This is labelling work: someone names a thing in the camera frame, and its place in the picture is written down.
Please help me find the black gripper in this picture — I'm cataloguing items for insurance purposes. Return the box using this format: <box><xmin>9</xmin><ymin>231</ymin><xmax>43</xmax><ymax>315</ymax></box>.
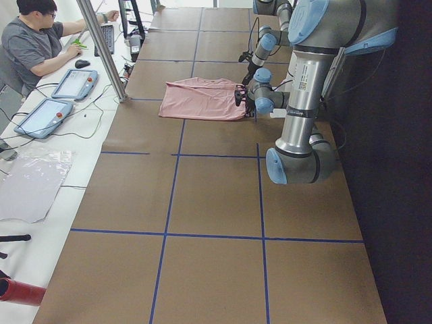
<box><xmin>234</xmin><ymin>84</ymin><xmax>256</xmax><ymax>117</ymax></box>
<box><xmin>238</xmin><ymin>51</ymin><xmax>263</xmax><ymax>86</ymax></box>

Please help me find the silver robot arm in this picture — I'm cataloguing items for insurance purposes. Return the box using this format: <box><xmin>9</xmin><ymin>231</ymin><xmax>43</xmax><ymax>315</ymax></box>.
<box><xmin>234</xmin><ymin>0</ymin><xmax>399</xmax><ymax>184</ymax></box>
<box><xmin>238</xmin><ymin>0</ymin><xmax>293</xmax><ymax>86</ymax></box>

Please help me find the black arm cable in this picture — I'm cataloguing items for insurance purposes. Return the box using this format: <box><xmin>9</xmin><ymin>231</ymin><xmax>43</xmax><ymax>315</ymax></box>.
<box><xmin>269</xmin><ymin>79</ymin><xmax>347</xmax><ymax>151</ymax></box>
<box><xmin>248</xmin><ymin>16</ymin><xmax>263</xmax><ymax>55</ymax></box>

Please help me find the red bottle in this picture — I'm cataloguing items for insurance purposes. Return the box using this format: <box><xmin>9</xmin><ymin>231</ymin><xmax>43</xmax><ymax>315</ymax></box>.
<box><xmin>1</xmin><ymin>277</ymin><xmax>46</xmax><ymax>306</ymax></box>

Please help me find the upper teach pendant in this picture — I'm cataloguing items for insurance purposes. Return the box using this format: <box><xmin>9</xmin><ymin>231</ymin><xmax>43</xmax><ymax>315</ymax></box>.
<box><xmin>51</xmin><ymin>69</ymin><xmax>99</xmax><ymax>101</ymax></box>

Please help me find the pink printed t-shirt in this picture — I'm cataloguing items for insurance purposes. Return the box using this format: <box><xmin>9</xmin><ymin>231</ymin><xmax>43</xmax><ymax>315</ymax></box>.
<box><xmin>159</xmin><ymin>77</ymin><xmax>246</xmax><ymax>121</ymax></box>

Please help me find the teach pendant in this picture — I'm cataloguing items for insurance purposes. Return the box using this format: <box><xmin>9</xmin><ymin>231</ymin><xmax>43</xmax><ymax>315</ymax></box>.
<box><xmin>14</xmin><ymin>98</ymin><xmax>74</xmax><ymax>139</ymax></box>
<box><xmin>51</xmin><ymin>69</ymin><xmax>99</xmax><ymax>101</ymax></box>

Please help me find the aluminium frame post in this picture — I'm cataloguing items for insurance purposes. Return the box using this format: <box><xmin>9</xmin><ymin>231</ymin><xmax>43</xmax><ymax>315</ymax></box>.
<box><xmin>77</xmin><ymin>0</ymin><xmax>128</xmax><ymax>103</ymax></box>

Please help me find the seated person grey shirt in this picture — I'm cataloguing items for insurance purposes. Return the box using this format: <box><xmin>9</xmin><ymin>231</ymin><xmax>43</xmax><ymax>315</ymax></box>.
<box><xmin>0</xmin><ymin>0</ymin><xmax>121</xmax><ymax>97</ymax></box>

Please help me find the black keyboard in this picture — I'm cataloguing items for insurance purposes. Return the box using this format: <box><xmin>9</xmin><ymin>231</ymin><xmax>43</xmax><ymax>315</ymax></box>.
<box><xmin>101</xmin><ymin>25</ymin><xmax>115</xmax><ymax>54</ymax></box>

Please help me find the black camera tripod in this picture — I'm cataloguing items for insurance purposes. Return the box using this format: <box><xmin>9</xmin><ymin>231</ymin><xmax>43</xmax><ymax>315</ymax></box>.
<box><xmin>1</xmin><ymin>234</ymin><xmax>32</xmax><ymax>249</ymax></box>

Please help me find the green handheld tool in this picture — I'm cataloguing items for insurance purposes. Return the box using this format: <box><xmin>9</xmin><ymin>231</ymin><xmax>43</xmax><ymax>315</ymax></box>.
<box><xmin>72</xmin><ymin>38</ymin><xmax>88</xmax><ymax>49</ymax></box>

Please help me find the lower teach pendant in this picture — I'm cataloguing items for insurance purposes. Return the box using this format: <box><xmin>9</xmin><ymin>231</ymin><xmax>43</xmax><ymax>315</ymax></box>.
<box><xmin>14</xmin><ymin>98</ymin><xmax>74</xmax><ymax>139</ymax></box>

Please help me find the black computer mouse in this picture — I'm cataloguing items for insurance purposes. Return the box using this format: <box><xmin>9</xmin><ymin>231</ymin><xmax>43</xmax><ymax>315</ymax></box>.
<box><xmin>74</xmin><ymin>59</ymin><xmax>90</xmax><ymax>69</ymax></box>

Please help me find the crumpled plastic bag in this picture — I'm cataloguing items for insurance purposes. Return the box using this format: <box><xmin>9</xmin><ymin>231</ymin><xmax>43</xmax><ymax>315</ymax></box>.
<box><xmin>1</xmin><ymin>147</ymin><xmax>75</xmax><ymax>223</ymax></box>

